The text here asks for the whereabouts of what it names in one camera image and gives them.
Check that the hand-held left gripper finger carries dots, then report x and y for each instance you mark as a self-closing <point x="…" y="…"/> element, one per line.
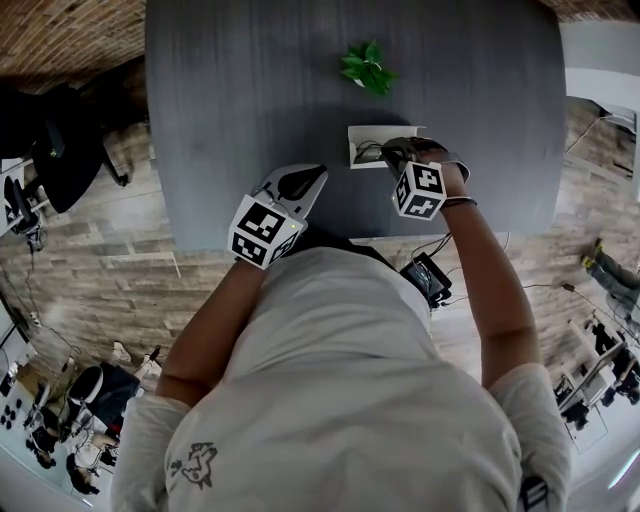
<point x="307" y="195"/>
<point x="292" y="176"/>

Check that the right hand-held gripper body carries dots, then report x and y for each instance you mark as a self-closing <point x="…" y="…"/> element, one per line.
<point x="420" y="190"/>

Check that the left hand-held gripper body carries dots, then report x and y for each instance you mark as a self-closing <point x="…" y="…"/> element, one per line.
<point x="260" y="230"/>

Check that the black eyeglasses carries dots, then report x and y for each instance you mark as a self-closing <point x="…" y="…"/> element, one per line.
<point x="370" y="147"/>

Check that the white box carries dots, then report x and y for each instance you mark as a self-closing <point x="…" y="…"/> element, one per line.
<point x="362" y="134"/>

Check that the person's right forearm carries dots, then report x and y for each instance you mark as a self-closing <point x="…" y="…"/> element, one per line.
<point x="490" y="280"/>

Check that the person's left forearm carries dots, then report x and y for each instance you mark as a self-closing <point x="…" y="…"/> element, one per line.
<point x="210" y="330"/>

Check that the person's right hand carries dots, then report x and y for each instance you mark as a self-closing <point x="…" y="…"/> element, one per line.
<point x="455" y="185"/>

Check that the black wrist band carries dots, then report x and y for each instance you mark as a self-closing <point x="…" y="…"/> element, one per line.
<point x="460" y="201"/>

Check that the black waist-worn device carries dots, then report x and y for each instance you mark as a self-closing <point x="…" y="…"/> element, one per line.
<point x="425" y="277"/>

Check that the small green potted plant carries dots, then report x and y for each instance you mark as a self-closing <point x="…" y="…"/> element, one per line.
<point x="367" y="67"/>

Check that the person's white t-shirt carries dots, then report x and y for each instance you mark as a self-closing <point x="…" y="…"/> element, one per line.
<point x="325" y="375"/>

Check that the white table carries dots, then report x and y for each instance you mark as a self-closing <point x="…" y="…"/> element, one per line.
<point x="600" y="50"/>

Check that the black office chair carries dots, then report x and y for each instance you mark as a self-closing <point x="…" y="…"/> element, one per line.
<point x="65" y="160"/>

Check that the black white swivel chair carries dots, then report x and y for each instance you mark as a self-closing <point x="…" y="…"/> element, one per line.
<point x="87" y="385"/>

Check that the cluttered white workbench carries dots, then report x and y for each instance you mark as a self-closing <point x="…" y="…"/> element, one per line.
<point x="595" y="385"/>

